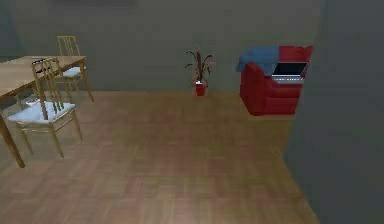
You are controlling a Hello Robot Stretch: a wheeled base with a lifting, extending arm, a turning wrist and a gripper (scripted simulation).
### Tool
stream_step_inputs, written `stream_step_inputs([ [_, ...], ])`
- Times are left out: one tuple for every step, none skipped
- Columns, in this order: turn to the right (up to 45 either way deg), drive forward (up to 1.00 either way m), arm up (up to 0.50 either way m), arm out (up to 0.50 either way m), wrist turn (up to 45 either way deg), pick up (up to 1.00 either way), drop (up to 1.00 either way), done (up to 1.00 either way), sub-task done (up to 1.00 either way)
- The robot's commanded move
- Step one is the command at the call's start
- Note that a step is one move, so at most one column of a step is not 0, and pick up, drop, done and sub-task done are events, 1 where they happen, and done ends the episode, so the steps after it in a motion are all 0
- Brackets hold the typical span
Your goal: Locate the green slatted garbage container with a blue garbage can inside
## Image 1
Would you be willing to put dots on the wooden chair with white seat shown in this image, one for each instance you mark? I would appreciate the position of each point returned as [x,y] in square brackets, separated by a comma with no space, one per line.
[40,113]
[70,71]

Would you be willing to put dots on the blue cloth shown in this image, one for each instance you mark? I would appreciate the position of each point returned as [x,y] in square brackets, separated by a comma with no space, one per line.
[260,60]

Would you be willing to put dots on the open silver laptop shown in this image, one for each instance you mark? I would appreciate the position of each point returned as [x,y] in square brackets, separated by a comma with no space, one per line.
[289,71]

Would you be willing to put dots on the red armchair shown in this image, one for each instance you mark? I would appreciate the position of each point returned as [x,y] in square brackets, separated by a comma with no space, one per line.
[270,96]

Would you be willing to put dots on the house plant in red pot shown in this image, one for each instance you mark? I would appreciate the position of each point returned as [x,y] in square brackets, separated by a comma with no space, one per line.
[200,80]

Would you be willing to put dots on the wooden dining table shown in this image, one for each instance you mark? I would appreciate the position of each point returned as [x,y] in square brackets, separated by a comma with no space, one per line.
[20,71]

